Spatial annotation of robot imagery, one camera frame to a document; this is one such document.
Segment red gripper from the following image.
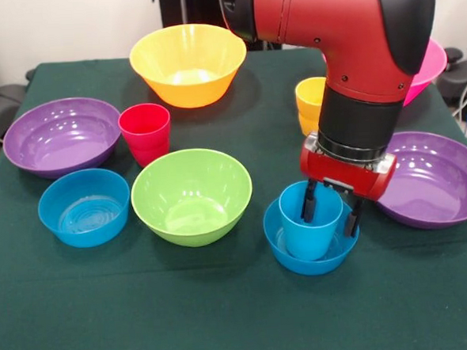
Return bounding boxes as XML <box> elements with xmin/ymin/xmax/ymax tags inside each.
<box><xmin>295</xmin><ymin>126</ymin><xmax>403</xmax><ymax>242</ymax></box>

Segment blue cup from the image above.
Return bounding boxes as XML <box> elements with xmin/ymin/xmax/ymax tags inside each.
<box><xmin>277</xmin><ymin>178</ymin><xmax>348</xmax><ymax>263</ymax></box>

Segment blue bowl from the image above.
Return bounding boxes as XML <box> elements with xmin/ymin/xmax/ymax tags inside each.
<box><xmin>261</xmin><ymin>193</ymin><xmax>363</xmax><ymax>280</ymax></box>
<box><xmin>35</xmin><ymin>165</ymin><xmax>134</xmax><ymax>251</ymax></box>

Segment orange cup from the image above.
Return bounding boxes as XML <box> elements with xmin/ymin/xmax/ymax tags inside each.
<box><xmin>294</xmin><ymin>76</ymin><xmax>331</xmax><ymax>138</ymax></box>

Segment green bowl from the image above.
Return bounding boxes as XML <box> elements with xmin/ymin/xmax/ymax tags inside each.
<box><xmin>127</xmin><ymin>145</ymin><xmax>257</xmax><ymax>252</ymax></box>

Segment pink bowl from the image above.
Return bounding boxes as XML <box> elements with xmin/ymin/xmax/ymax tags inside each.
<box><xmin>397</xmin><ymin>36</ymin><xmax>451</xmax><ymax>108</ymax></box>

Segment orange bowl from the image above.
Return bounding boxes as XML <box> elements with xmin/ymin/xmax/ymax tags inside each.
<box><xmin>127</xmin><ymin>20</ymin><xmax>251</xmax><ymax>112</ymax></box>

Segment purple bowl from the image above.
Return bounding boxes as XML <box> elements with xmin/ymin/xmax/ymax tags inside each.
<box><xmin>371</xmin><ymin>127</ymin><xmax>467</xmax><ymax>234</ymax></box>
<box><xmin>0</xmin><ymin>94</ymin><xmax>125</xmax><ymax>183</ymax></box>

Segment dark green tablecloth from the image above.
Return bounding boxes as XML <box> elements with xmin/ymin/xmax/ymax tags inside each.
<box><xmin>0</xmin><ymin>36</ymin><xmax>467</xmax><ymax>350</ymax></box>

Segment red cup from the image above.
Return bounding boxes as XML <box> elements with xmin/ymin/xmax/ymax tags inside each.
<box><xmin>116</xmin><ymin>101</ymin><xmax>174</xmax><ymax>171</ymax></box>

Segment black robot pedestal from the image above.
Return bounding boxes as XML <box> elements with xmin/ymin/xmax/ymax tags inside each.
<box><xmin>158</xmin><ymin>0</ymin><xmax>286</xmax><ymax>57</ymax></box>

